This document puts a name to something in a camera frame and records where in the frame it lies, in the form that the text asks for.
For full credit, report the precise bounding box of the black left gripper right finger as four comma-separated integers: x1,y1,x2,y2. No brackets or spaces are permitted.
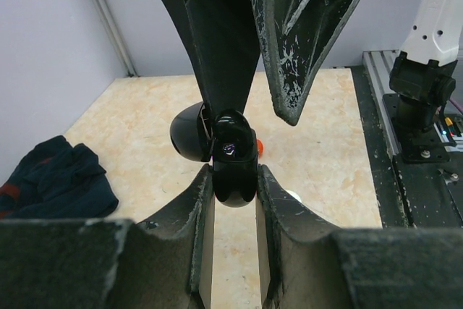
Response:
256,165,462,308

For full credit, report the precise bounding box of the white earbud charging case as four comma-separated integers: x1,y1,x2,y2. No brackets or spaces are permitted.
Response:
288,191,302,203

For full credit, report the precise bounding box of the black earbud charging case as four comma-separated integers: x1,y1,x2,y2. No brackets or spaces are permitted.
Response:
169,102,258,208

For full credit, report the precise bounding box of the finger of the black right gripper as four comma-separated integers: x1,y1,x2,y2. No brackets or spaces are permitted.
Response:
251,0,360,126
162,0,260,116

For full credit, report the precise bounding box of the orange earbud charging case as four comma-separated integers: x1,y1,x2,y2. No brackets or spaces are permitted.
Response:
257,139,264,158

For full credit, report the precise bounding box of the dark navy folded cloth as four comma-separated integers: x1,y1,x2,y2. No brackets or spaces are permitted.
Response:
1,135,119,219

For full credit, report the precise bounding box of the aluminium corner post right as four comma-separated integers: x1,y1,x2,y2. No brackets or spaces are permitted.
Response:
92,0,139,77

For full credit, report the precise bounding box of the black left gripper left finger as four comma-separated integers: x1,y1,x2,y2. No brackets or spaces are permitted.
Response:
1,165,214,308

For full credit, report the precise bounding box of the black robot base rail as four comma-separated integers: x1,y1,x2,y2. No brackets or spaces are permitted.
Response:
351,66,462,228

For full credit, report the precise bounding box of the black earbud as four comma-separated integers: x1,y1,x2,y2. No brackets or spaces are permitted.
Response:
216,109,250,129

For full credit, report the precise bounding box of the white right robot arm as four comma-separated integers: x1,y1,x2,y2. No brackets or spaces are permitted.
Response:
162,0,462,125

